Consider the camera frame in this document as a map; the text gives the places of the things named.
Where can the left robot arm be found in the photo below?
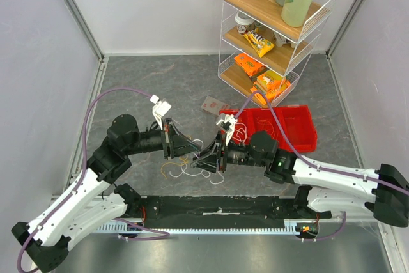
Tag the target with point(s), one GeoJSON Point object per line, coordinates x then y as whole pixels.
{"type": "Point", "coordinates": [48, 238]}

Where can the orange snack box stack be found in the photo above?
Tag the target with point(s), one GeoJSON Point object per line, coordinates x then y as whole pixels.
{"type": "Point", "coordinates": [271, 84]}

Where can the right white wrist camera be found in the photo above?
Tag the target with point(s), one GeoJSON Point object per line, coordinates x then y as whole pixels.
{"type": "Point", "coordinates": [227, 122]}

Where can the yellow candy bag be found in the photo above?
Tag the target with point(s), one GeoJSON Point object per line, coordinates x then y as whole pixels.
{"type": "Point", "coordinates": [261, 45]}

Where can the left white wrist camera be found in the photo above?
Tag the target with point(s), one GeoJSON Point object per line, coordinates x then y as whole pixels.
{"type": "Point", "coordinates": [159, 109]}

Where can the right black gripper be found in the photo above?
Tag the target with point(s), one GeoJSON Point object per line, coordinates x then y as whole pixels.
{"type": "Point", "coordinates": [220, 153]}

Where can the red three-compartment bin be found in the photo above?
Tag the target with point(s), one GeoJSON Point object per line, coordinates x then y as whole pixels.
{"type": "Point", "coordinates": [295, 122]}

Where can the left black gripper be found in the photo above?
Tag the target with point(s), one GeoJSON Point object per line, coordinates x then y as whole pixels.
{"type": "Point", "coordinates": [174, 142]}

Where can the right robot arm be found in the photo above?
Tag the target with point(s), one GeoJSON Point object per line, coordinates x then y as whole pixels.
{"type": "Point", "coordinates": [382, 192]}

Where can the white wire wooden shelf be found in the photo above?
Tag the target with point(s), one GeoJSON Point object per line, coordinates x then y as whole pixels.
{"type": "Point", "coordinates": [284, 60]}

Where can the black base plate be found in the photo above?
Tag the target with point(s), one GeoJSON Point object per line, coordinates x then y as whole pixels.
{"type": "Point", "coordinates": [222, 212]}

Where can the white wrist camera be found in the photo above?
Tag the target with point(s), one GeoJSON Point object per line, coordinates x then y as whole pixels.
{"type": "Point", "coordinates": [159, 109]}
{"type": "Point", "coordinates": [227, 122]}

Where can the orange snack pack upper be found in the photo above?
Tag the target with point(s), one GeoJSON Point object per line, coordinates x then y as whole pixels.
{"type": "Point", "coordinates": [250, 66]}

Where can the grey slotted cable duct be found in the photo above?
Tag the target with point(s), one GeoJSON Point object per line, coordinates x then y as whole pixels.
{"type": "Point", "coordinates": [117, 227]}

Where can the white object on shelf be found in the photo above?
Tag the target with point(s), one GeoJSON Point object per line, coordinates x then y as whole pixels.
{"type": "Point", "coordinates": [281, 40]}

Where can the white lidded cup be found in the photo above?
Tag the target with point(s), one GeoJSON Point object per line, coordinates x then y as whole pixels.
{"type": "Point", "coordinates": [244, 23]}

